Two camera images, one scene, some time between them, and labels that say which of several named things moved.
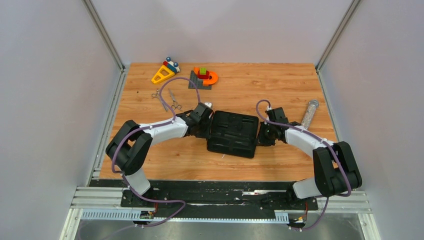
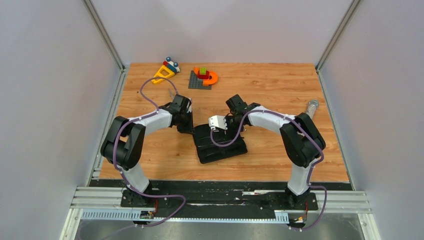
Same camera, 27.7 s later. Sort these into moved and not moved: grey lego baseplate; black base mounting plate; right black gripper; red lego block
Moved: right black gripper
Not moved: grey lego baseplate; black base mounting plate; red lego block
